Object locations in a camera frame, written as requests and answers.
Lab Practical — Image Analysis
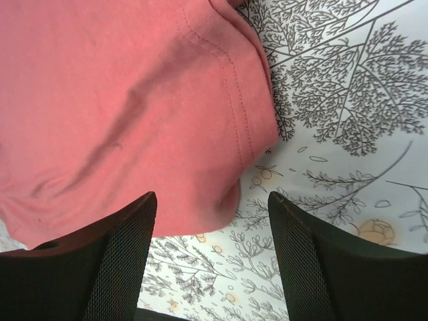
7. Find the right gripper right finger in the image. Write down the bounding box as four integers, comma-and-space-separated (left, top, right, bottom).
268, 192, 427, 321

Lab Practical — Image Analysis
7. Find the floral patterned table mat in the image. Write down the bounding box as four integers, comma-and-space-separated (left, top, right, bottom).
0, 0, 428, 321

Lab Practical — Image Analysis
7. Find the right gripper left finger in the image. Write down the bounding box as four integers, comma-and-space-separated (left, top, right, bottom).
1, 192, 157, 320

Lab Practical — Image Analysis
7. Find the pink t shirt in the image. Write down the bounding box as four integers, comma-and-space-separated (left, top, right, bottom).
1, 1, 278, 248

